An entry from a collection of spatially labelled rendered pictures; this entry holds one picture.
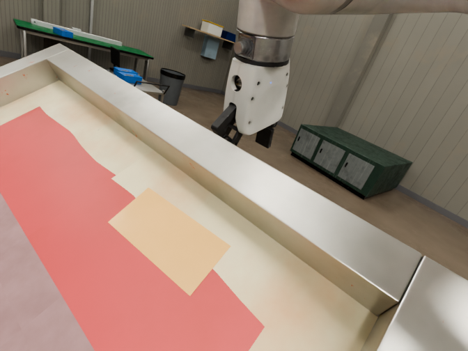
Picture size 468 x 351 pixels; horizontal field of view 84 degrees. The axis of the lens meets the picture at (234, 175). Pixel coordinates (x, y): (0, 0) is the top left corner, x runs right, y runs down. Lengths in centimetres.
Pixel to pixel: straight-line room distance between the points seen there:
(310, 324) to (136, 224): 16
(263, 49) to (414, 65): 646
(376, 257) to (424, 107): 640
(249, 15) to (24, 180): 31
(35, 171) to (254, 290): 27
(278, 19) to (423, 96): 630
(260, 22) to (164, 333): 32
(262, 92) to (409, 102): 632
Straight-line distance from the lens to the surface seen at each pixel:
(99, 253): 25
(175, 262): 22
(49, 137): 40
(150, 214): 25
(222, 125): 36
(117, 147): 33
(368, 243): 20
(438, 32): 684
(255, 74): 35
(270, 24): 35
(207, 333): 21
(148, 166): 29
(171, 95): 654
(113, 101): 34
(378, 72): 696
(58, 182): 33
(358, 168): 502
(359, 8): 34
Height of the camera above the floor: 164
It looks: 25 degrees down
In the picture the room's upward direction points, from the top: 19 degrees clockwise
